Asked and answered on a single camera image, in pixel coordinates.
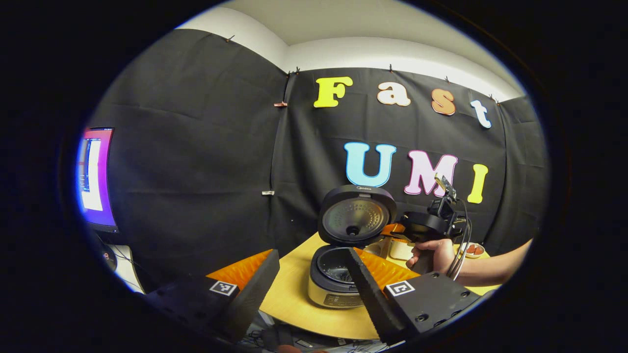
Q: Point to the white round plate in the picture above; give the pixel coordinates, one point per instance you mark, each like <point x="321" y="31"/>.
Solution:
<point x="465" y="252"/>

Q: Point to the white side desk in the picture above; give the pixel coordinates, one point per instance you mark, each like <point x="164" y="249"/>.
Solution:
<point x="128" y="269"/>

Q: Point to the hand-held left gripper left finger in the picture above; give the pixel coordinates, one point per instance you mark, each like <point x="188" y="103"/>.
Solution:
<point x="248" y="299"/>

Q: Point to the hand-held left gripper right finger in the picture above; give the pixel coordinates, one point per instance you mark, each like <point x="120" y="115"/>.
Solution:
<point x="373" y="294"/>

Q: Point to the computer monitor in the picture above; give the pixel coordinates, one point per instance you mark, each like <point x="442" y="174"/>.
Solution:
<point x="95" y="176"/>

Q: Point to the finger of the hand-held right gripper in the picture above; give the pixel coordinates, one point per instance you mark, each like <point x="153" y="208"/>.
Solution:
<point x="394" y="229"/>
<point x="400" y="239"/>

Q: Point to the dark lidded rice cooker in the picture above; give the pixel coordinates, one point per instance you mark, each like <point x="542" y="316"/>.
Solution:
<point x="355" y="215"/>

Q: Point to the black backdrop cloth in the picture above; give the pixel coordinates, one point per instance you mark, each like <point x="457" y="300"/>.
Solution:
<point x="196" y="171"/>

